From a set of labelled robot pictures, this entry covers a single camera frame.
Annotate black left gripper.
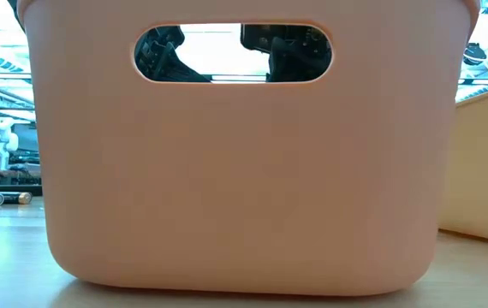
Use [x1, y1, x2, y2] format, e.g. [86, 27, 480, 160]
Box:
[134, 25, 213, 84]

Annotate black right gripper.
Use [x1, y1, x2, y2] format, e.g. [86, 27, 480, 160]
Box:
[240, 23, 333, 84]

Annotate orange plastic bin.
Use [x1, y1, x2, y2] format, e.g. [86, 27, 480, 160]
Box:
[16, 0, 482, 298]

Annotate black copper-top battery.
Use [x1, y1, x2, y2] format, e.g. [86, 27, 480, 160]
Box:
[2, 192, 33, 205]

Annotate black hanging device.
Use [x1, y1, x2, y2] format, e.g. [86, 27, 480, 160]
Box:
[463, 42, 488, 66]

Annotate yellow plastic bin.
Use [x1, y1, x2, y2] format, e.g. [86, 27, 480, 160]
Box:
[437, 82, 488, 246]

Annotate black aluminium table frame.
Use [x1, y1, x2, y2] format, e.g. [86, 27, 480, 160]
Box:
[0, 183, 44, 196]

